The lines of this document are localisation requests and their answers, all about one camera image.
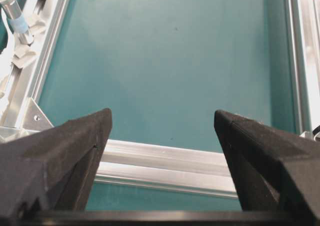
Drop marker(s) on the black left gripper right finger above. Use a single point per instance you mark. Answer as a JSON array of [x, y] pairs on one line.
[[272, 170]]

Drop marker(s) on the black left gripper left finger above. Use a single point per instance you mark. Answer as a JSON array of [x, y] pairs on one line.
[[55, 168]]

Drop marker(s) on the metal cylinder peg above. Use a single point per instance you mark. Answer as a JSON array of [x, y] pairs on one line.
[[17, 21]]

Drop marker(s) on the aluminium extrusion frame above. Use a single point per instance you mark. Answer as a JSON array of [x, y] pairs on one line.
[[140, 164]]

